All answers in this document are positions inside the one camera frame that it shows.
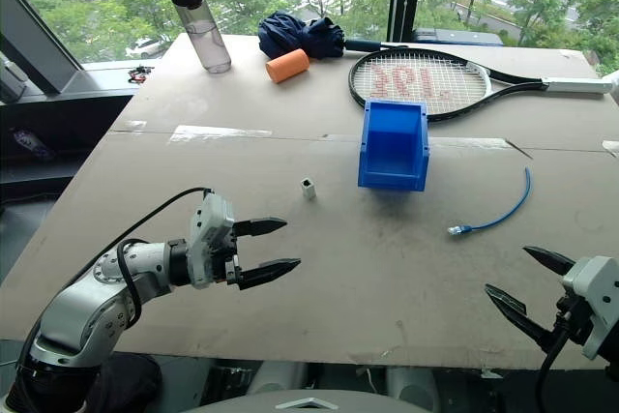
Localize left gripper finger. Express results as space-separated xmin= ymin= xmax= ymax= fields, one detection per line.
xmin=236 ymin=257 xmax=303 ymax=292
xmin=233 ymin=217 xmax=289 ymax=240

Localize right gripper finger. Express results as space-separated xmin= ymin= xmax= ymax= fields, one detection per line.
xmin=522 ymin=245 xmax=577 ymax=278
xmin=484 ymin=282 xmax=558 ymax=351

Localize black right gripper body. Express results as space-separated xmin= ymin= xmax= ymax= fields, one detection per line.
xmin=545 ymin=292 xmax=596 ymax=350

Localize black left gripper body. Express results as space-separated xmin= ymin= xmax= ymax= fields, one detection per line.
xmin=212 ymin=221 xmax=243 ymax=286

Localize white rounded shape under table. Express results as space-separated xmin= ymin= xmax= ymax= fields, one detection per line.
xmin=385 ymin=366 xmax=442 ymax=413
xmin=247 ymin=361 xmax=310 ymax=407

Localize grey robot torso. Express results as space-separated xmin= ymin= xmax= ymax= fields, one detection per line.
xmin=186 ymin=387 xmax=431 ymax=413

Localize blue plastic storage bin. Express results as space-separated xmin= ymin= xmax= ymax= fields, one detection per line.
xmin=357 ymin=98 xmax=431 ymax=193

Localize orange foam cylinder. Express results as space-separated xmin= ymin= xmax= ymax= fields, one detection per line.
xmin=265 ymin=48 xmax=310 ymax=85

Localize navy folded umbrella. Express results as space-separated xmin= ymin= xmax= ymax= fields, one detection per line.
xmin=256 ymin=10 xmax=410 ymax=62

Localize small red and black object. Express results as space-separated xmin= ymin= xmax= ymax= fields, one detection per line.
xmin=126 ymin=63 xmax=156 ymax=84

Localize clear bottle with black cap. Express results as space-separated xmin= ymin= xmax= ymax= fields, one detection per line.
xmin=162 ymin=0 xmax=233 ymax=75

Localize white car outside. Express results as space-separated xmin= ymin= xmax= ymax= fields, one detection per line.
xmin=124 ymin=37 xmax=168 ymax=59

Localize black and white tennis racket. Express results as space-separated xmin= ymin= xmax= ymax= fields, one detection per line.
xmin=347 ymin=46 xmax=613 ymax=124

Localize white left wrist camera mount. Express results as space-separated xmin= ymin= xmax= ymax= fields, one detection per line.
xmin=187 ymin=192 xmax=239 ymax=289

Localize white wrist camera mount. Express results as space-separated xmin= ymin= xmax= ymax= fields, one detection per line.
xmin=561 ymin=255 xmax=619 ymax=362
xmin=187 ymin=192 xmax=239 ymax=289

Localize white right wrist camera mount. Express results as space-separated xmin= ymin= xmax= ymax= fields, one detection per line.
xmin=561 ymin=255 xmax=619 ymax=362

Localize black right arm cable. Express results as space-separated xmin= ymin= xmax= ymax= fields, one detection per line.
xmin=535 ymin=309 xmax=584 ymax=413

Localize blue Ethernet cable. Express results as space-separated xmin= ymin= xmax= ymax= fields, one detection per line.
xmin=447 ymin=165 xmax=532 ymax=239

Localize grey slanted window frame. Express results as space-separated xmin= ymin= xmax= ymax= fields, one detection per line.
xmin=0 ymin=0 xmax=84 ymax=96

